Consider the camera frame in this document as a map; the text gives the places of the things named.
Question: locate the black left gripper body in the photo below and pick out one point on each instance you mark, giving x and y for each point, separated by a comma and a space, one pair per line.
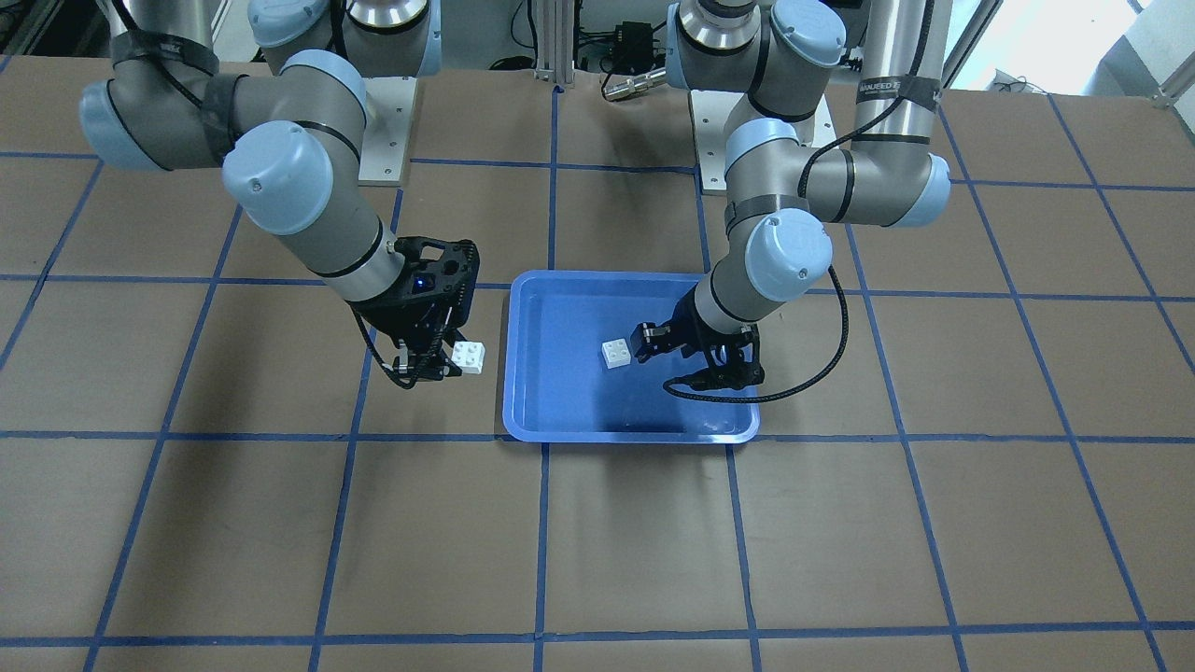
688, 328

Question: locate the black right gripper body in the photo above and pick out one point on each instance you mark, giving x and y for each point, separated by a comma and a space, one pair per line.
396, 318

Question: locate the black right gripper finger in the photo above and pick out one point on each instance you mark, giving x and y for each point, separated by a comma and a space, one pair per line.
434, 365
400, 372

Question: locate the white block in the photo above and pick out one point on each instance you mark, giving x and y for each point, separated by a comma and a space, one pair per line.
469, 356
616, 354

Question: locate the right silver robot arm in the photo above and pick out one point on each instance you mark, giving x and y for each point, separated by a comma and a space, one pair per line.
289, 148

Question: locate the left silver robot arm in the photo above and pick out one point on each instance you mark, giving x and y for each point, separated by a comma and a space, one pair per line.
781, 189

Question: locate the blue plastic tray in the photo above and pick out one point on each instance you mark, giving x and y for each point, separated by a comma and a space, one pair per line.
557, 387

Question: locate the black electronics box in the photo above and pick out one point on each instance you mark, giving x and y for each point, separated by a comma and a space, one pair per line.
632, 48

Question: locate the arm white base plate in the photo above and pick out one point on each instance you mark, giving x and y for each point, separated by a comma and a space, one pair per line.
387, 136
710, 111

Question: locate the aluminium frame post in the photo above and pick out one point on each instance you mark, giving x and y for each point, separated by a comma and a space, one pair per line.
554, 39

